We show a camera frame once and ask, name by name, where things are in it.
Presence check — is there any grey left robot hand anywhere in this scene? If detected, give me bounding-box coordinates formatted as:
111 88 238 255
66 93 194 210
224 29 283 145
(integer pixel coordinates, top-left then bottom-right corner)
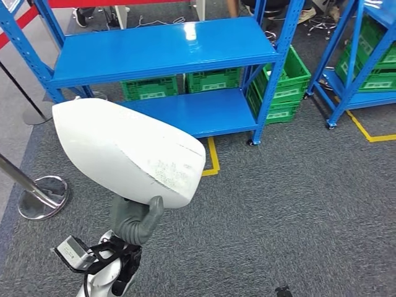
109 194 164 247

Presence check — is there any white curved plastic part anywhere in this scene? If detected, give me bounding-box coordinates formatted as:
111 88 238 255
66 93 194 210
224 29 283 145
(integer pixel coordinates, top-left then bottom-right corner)
52 98 207 210

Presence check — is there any blue metal shelf rack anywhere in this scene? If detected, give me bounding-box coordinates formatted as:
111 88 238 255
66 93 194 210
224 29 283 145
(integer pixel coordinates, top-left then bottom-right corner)
305 0 396 130
0 0 305 146

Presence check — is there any yellow floor tape outline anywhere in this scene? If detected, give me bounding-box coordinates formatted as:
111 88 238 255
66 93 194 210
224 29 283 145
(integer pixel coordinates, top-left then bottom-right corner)
201 137 221 178

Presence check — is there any dark stanchion with chrome base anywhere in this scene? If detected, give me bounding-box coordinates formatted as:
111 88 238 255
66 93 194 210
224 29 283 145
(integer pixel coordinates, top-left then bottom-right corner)
73 90 109 101

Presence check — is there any green plastic crate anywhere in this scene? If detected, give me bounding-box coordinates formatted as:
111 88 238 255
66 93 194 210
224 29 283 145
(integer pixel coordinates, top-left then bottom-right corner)
345 15 396 69
185 67 242 94
121 75 179 101
246 82 301 125
336 49 396 92
253 45 312 105

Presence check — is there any white desk side panel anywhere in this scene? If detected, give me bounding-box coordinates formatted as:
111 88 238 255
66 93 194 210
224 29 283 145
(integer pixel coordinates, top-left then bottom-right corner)
115 4 129 30
195 0 207 22

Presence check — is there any black wifi router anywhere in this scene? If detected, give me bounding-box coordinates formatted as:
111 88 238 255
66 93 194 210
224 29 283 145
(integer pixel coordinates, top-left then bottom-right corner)
103 6 119 27

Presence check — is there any person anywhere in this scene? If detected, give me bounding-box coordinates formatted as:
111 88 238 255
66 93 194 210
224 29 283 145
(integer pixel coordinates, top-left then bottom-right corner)
72 6 97 28
226 0 344 25

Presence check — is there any chrome stanchion post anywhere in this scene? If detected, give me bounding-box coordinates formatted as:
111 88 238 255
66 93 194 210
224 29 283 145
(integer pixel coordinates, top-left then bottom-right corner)
0 153 69 221

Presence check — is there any black stanchion post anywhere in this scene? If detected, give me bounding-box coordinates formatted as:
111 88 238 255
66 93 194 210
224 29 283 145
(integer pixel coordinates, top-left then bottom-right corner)
0 61 54 126

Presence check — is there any white cable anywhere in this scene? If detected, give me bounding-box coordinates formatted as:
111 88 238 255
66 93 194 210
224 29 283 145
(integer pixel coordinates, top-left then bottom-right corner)
136 15 186 27

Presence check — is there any tangle of floor cables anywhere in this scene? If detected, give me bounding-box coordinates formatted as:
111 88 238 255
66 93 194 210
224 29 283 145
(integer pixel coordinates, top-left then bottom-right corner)
305 20 336 40

